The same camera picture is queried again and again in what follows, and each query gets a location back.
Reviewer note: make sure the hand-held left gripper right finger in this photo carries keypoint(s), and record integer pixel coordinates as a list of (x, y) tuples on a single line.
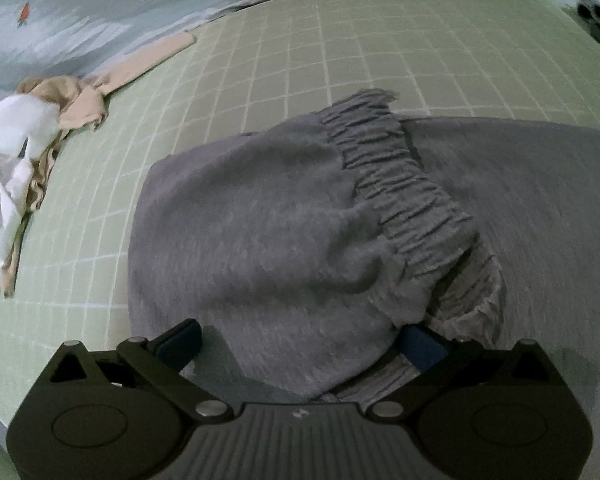
[(424, 349)]

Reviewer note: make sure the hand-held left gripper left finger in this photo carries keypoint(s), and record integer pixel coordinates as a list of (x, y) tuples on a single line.
[(180, 344)]

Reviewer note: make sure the grey pants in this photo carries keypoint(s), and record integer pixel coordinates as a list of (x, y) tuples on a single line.
[(260, 220)]

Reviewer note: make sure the beige garment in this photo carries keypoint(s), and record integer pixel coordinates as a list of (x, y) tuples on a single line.
[(80, 105)]

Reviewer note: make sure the white garment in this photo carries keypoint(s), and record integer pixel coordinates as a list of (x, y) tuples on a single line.
[(10, 125)]

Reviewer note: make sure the green checked bed sheet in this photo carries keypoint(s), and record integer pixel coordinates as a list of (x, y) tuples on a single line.
[(330, 60)]

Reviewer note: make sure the light blue carrot print cloth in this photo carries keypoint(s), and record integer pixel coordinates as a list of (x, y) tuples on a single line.
[(80, 35)]

